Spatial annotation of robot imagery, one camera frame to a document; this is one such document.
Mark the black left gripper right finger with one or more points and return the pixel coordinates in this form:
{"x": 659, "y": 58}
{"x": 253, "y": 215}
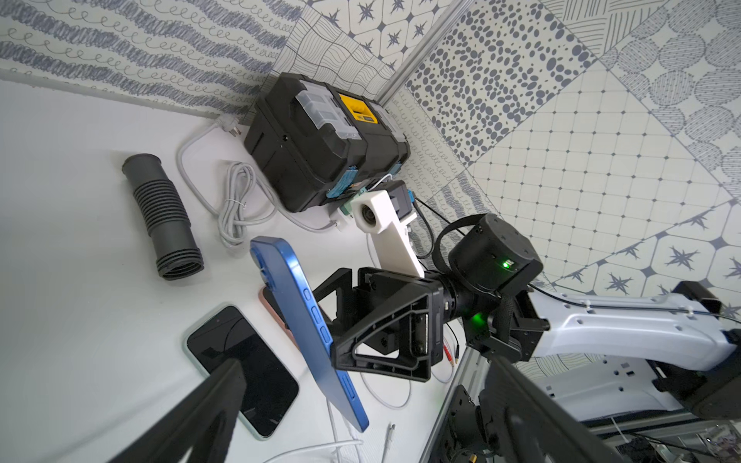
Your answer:
{"x": 525, "y": 425}

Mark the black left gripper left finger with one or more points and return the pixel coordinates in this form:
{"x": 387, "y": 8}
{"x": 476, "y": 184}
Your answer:
{"x": 200, "y": 427}

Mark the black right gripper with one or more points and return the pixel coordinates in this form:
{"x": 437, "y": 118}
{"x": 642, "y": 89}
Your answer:
{"x": 395, "y": 322}

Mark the grey-green case phone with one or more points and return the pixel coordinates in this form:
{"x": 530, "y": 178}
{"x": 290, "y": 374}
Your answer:
{"x": 270, "y": 389}

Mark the pink case phone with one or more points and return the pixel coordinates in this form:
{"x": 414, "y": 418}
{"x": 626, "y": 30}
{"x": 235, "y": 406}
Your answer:
{"x": 268, "y": 301}

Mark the white charging cable blue phone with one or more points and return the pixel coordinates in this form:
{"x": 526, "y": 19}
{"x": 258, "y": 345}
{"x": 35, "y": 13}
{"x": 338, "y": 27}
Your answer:
{"x": 337, "y": 445}

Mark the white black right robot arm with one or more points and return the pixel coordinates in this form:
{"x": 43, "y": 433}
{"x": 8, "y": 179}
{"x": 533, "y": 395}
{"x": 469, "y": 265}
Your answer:
{"x": 663, "y": 352}

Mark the white power strip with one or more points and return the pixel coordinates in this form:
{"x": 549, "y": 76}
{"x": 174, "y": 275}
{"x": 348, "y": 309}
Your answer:
{"x": 341, "y": 221}

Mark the green charger plugs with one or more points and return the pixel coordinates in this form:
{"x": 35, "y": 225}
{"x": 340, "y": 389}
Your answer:
{"x": 350, "y": 209}

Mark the black yellow toolbox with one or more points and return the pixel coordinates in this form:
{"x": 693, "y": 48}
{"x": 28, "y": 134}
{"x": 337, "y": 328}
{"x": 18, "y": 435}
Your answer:
{"x": 317, "y": 144}

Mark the aluminium front rail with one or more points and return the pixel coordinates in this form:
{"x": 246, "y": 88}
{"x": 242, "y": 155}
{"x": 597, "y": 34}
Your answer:
{"x": 468, "y": 374}

